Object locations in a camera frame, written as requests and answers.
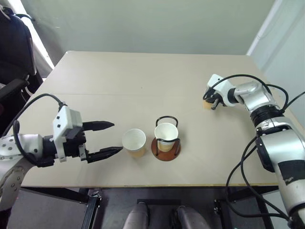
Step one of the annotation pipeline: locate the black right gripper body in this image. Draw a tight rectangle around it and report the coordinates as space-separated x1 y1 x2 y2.
207 87 226 106

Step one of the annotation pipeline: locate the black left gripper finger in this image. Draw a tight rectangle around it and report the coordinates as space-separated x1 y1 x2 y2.
86 146 124 165
82 120 115 132

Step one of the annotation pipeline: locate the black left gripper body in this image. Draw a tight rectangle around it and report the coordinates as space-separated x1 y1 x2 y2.
61 127 88 164

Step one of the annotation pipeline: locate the dark grey rounded shape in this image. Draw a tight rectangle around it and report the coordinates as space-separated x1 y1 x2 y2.
174 206 211 229
122 202 150 229

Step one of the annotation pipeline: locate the black office chair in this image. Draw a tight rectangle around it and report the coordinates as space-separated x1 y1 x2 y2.
0 6 44 131

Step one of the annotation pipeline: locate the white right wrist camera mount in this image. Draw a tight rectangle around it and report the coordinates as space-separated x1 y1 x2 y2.
206 73 236 107

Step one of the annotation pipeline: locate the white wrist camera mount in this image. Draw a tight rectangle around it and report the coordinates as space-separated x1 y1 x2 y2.
206 73 236 107
52 105 83 163

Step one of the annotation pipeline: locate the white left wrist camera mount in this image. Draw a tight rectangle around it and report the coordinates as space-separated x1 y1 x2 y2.
52 105 83 163

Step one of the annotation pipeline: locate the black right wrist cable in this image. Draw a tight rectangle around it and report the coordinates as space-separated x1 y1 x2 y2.
209 74 305 113

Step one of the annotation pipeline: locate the black wire cup holder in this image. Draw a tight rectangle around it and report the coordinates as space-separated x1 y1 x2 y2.
151 115 182 162

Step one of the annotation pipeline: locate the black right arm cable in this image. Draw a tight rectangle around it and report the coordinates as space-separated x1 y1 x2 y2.
225 136 293 221

